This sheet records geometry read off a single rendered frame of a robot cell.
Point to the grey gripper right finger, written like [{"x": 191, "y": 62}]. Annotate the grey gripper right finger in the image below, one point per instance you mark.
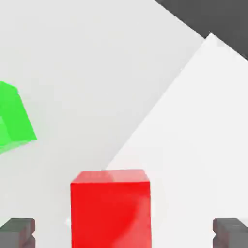
[{"x": 231, "y": 234}]

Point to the small green cube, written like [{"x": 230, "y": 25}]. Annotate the small green cube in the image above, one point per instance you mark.
[{"x": 13, "y": 120}]

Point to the small red cube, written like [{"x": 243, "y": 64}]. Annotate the small red cube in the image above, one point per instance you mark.
[{"x": 110, "y": 211}]

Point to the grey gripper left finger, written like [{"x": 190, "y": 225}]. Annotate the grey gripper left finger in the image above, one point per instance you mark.
[{"x": 15, "y": 233}]

